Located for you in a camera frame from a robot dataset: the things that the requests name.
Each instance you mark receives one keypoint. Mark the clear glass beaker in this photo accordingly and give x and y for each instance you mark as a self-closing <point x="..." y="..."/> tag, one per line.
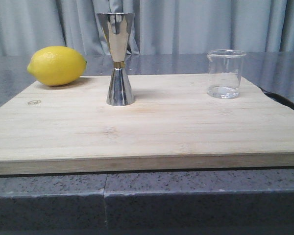
<point x="225" y="71"/>

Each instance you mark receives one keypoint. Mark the steel double jigger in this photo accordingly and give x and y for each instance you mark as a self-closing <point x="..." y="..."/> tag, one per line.
<point x="116" y="28"/>

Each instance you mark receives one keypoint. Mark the wooden cutting board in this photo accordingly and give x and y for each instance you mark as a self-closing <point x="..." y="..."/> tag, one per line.
<point x="173" y="124"/>

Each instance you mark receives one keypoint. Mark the yellow lemon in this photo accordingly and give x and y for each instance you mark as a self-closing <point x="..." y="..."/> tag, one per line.
<point x="56" y="65"/>

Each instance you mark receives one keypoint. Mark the grey curtain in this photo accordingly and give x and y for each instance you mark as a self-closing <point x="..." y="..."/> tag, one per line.
<point x="160" y="26"/>

